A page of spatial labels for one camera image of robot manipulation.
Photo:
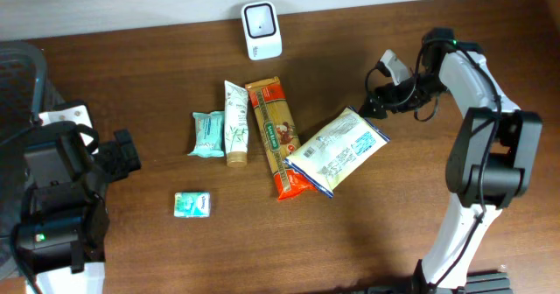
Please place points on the teal pocket tissue pack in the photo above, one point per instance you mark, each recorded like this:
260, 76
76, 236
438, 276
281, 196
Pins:
192, 204

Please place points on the teal wet wipes pack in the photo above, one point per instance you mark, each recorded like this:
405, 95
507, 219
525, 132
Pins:
208, 134

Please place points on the grey plastic mesh basket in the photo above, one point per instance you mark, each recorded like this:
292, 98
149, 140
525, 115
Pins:
25, 92

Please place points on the black aluminium arm base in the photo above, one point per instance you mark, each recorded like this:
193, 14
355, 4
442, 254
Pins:
485, 283

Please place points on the white barcode scanner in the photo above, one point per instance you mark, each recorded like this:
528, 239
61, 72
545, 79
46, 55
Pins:
261, 30

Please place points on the white floral cream tube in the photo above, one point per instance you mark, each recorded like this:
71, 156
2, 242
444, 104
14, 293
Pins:
236, 129

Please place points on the white blue noodle bag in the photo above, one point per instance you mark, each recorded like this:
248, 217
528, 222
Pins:
337, 150

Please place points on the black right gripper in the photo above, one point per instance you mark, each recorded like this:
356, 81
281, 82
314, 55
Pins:
381, 100

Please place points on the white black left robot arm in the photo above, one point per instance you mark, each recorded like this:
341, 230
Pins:
54, 219

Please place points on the orange spaghetti packet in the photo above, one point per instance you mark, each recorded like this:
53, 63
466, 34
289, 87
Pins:
279, 135

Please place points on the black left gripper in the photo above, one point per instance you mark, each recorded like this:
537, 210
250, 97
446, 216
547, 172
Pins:
132, 157

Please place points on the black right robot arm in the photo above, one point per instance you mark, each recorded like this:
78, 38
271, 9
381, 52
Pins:
490, 163

